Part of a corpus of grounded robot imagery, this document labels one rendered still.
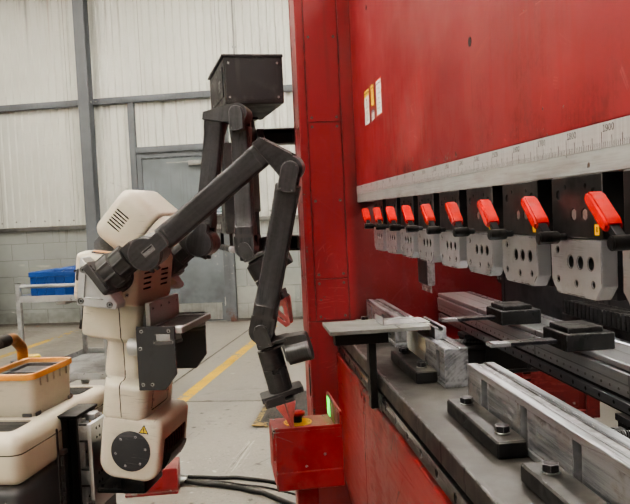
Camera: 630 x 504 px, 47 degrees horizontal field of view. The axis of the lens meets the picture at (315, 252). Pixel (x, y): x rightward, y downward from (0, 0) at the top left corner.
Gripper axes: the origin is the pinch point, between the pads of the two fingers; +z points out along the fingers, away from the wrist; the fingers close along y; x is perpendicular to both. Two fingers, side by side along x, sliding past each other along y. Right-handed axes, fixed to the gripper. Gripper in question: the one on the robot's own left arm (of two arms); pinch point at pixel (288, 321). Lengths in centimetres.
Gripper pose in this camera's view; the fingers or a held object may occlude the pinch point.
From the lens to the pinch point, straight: 211.8
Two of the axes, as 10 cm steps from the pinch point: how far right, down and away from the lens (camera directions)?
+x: -8.6, 4.9, 1.5
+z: 4.9, 8.7, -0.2
